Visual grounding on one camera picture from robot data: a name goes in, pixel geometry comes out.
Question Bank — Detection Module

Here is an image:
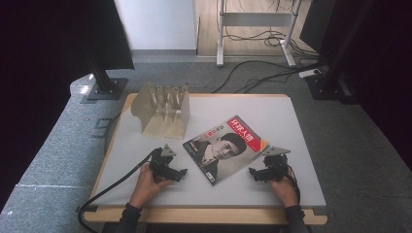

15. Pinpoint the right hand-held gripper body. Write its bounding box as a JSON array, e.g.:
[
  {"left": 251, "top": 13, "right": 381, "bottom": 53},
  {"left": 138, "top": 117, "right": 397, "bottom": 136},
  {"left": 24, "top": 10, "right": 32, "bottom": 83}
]
[{"left": 260, "top": 146, "right": 292, "bottom": 182}]

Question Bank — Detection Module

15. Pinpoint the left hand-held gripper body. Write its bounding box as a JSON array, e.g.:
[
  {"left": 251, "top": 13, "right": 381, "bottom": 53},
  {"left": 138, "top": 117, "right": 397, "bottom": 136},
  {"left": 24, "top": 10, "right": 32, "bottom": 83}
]
[{"left": 148, "top": 144, "right": 178, "bottom": 181}]

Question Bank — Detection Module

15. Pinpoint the person's left hand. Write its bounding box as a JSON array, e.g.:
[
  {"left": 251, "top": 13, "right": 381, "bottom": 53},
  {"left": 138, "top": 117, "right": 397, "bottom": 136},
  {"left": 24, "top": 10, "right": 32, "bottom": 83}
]
[{"left": 128, "top": 162, "right": 173, "bottom": 209}]

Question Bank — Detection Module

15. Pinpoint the person's right hand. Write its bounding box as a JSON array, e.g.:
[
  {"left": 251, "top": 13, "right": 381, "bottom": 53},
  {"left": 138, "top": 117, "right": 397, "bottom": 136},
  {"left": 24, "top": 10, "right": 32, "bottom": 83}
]
[{"left": 266, "top": 174, "right": 300, "bottom": 209}]

